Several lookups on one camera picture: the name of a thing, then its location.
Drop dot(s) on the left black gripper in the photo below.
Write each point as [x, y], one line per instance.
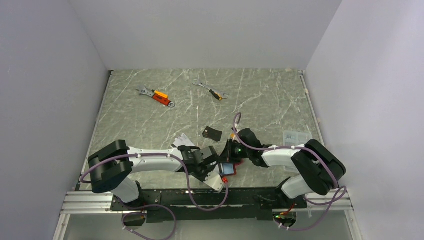
[210, 168]

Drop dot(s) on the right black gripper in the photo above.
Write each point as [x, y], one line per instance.
[227, 155]

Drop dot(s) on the red leather card holder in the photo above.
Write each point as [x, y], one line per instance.
[228, 169]

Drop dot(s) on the black VIP card stack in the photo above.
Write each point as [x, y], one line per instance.
[212, 134]

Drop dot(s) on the silver VIP card stack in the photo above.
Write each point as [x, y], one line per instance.
[182, 140]

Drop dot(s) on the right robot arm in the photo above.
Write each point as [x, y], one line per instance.
[319, 171]

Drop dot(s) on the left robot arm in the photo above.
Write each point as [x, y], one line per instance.
[110, 167]

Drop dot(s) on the clear plastic parts box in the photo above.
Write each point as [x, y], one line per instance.
[293, 138]

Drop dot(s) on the orange red adjustable wrench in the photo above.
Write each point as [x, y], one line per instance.
[156, 95]

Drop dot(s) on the black aluminium base frame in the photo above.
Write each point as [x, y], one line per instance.
[258, 203]

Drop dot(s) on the black yellow handled wrench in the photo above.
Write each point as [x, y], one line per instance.
[219, 95]

